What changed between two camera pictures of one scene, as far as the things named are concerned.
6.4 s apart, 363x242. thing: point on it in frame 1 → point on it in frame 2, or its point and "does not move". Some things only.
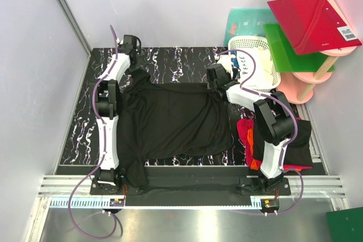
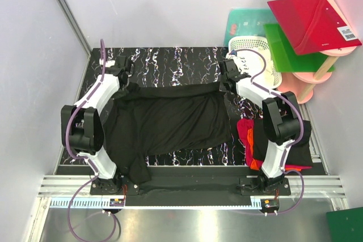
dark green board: x=345 y=225 does not move
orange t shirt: x=254 y=165 does not move
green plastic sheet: x=285 y=59 does not move
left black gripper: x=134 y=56 → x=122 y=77
